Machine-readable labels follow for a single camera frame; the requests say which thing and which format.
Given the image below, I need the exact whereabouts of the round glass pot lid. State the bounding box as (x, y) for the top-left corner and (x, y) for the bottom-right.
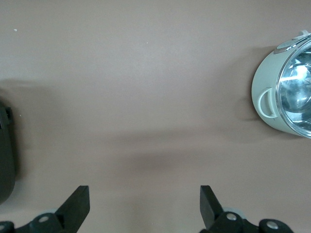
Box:
(278, 36), (311, 139)

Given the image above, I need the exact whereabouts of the grey pot with steel interior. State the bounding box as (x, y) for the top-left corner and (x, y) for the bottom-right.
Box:
(251, 30), (311, 139)

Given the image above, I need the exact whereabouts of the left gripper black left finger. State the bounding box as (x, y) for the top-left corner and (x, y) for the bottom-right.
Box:
(14, 185), (91, 233)

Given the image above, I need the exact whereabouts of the black rice cooker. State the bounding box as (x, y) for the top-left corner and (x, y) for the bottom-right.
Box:
(0, 97), (16, 206)

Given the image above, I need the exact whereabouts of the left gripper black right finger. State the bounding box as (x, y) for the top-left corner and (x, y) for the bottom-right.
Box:
(200, 185), (292, 233)

